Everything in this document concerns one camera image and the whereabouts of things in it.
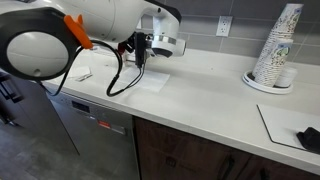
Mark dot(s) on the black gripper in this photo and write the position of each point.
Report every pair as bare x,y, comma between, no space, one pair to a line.
131,50

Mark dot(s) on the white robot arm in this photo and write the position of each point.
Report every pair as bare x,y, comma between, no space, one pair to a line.
100,16

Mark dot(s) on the large white tissue sheet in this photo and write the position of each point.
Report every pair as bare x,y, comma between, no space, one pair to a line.
150,81

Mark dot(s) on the small white tissue sheet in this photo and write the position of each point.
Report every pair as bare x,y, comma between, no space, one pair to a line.
80,71

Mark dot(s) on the stainless steel dishwasher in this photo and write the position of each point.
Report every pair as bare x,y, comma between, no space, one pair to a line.
93,140

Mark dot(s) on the dark wood cabinet door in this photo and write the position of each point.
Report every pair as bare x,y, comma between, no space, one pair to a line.
176,153
286,171

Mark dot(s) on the dark wood sink cabinet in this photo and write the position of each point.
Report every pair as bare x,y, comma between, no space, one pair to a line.
30,113

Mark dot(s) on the white round tray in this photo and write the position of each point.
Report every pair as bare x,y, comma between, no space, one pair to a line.
253,85

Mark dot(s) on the short patterned paper cup stack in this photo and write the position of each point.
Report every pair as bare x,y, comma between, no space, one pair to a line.
276,63

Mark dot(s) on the tall patterned paper cup stack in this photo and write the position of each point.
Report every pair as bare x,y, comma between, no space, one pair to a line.
283,23

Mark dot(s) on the white lid stack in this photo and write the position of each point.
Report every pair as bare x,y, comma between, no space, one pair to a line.
288,77

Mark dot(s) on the white flat mat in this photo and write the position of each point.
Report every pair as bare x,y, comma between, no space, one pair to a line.
283,123

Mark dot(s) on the small black block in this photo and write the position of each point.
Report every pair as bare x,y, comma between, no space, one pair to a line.
310,139

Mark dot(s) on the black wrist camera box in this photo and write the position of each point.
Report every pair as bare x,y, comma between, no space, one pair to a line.
140,46

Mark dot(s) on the white wall outlet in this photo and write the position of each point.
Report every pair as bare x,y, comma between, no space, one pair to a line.
224,26

